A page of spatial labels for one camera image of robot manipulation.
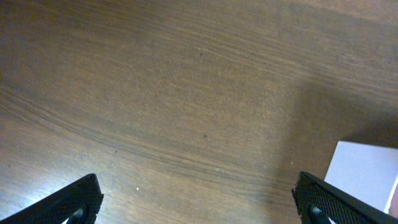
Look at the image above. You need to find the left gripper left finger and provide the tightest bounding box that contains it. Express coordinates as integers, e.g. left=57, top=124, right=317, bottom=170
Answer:
left=1, top=174, right=104, bottom=224

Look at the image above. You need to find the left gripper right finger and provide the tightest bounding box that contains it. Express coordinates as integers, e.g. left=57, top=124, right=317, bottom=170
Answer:
left=292, top=171, right=397, bottom=224

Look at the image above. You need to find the white cardboard box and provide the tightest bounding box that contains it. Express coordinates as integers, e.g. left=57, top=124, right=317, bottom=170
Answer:
left=325, top=141, right=397, bottom=218

